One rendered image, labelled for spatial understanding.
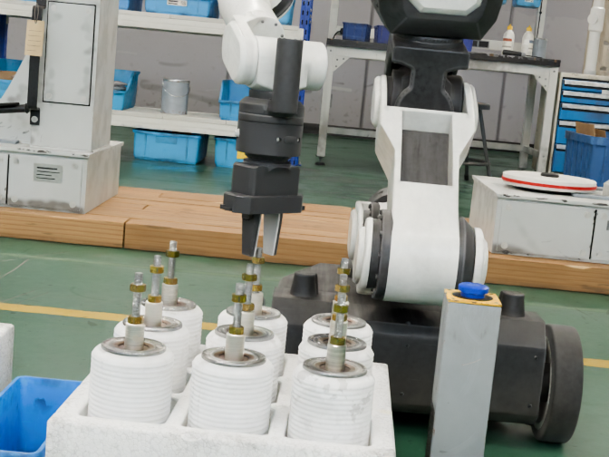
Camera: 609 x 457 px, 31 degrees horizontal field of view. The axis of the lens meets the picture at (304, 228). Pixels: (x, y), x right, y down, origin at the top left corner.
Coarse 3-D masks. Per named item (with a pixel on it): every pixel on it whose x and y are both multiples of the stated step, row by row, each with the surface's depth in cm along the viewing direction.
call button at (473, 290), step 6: (462, 282) 146; (468, 282) 146; (462, 288) 143; (468, 288) 143; (474, 288) 143; (480, 288) 143; (486, 288) 143; (462, 294) 144; (468, 294) 143; (474, 294) 143; (480, 294) 143
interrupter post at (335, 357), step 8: (328, 344) 126; (344, 344) 127; (328, 352) 126; (336, 352) 126; (344, 352) 126; (328, 360) 126; (336, 360) 126; (344, 360) 127; (328, 368) 126; (336, 368) 126
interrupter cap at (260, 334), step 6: (228, 324) 142; (216, 330) 138; (222, 330) 139; (258, 330) 141; (264, 330) 141; (270, 330) 141; (222, 336) 136; (246, 336) 137; (252, 336) 137; (258, 336) 137; (264, 336) 138; (270, 336) 138
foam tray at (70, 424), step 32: (288, 384) 144; (384, 384) 148; (64, 416) 123; (288, 416) 133; (384, 416) 134; (64, 448) 122; (96, 448) 122; (128, 448) 122; (160, 448) 122; (192, 448) 121; (224, 448) 121; (256, 448) 121; (288, 448) 121; (320, 448) 121; (352, 448) 122; (384, 448) 123
